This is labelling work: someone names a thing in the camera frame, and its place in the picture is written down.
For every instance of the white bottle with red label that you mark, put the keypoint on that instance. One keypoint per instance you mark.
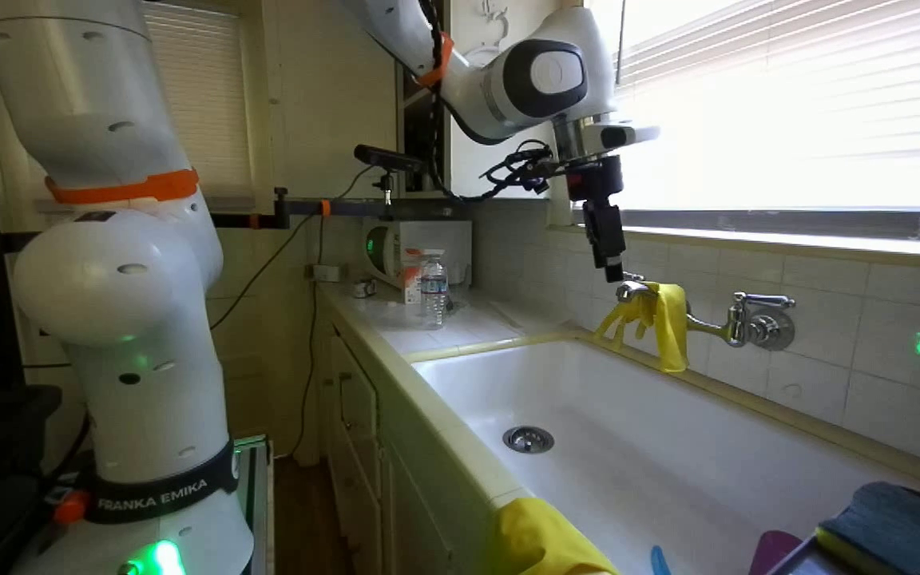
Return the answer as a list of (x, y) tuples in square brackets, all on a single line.
[(411, 282)]

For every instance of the white wall outlet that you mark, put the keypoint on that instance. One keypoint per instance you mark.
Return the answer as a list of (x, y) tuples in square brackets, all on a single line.
[(323, 272)]

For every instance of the clear plastic water bottle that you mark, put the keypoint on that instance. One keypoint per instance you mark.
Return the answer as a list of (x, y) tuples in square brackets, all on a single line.
[(434, 292)]

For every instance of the large white window blind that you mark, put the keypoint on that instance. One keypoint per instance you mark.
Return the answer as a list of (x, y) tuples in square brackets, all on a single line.
[(800, 97)]

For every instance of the green framed robot table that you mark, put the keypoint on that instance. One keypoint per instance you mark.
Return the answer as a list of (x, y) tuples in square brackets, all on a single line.
[(256, 500)]

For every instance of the blue plastic knife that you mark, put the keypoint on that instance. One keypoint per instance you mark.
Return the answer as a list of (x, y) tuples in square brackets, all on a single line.
[(661, 565)]

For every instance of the metal sink drain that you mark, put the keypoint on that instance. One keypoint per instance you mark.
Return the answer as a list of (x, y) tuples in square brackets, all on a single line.
[(530, 438)]

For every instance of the purple plastic cup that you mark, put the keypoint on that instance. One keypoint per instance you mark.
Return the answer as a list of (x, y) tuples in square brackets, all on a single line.
[(774, 554)]

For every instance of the white sink basin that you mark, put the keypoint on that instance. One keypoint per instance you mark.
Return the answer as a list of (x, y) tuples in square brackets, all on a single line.
[(639, 458)]

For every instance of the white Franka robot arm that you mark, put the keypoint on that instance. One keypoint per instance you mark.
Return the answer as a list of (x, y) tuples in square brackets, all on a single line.
[(129, 321)]

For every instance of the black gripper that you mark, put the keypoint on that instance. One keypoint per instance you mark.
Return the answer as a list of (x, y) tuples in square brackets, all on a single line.
[(596, 182)]

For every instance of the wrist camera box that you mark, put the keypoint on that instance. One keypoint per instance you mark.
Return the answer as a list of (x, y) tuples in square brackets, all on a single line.
[(622, 136)]

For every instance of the chrome wall tap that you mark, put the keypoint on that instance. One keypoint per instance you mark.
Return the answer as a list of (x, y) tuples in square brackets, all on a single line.
[(758, 321)]

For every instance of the open white wall cabinet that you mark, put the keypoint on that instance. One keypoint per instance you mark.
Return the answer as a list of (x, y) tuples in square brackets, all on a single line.
[(424, 138)]

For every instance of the black clamp bar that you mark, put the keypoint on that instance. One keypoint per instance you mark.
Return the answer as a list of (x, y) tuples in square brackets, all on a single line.
[(353, 208)]

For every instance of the small window blind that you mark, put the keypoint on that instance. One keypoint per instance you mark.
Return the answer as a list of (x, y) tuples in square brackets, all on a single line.
[(206, 97)]

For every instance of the yellow rubber glove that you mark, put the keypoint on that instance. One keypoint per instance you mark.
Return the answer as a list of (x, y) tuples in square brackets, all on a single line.
[(546, 538)]

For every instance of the yellow and teal sponge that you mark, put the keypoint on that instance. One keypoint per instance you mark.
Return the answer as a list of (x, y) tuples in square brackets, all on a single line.
[(894, 523)]

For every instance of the yellow cloth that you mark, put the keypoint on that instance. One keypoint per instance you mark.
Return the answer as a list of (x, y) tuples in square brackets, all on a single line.
[(669, 321)]

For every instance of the cream base cabinet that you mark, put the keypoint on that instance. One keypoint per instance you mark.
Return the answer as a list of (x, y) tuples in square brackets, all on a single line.
[(358, 426)]

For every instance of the black camera on stand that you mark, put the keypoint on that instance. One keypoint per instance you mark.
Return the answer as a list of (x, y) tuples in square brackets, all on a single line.
[(386, 157)]

